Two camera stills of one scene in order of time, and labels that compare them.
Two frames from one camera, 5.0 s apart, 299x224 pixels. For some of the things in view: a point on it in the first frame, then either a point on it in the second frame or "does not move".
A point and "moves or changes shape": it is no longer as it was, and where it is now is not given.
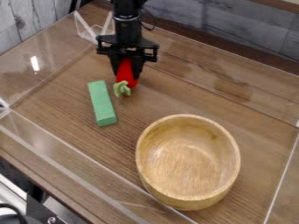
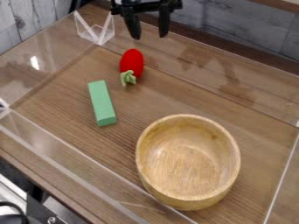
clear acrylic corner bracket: x=89 y=32 does not move
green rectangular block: x=101 y=103 does not move
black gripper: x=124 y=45 to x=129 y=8
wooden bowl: x=187 y=161 does not move
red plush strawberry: x=125 y=80 moves or changes shape
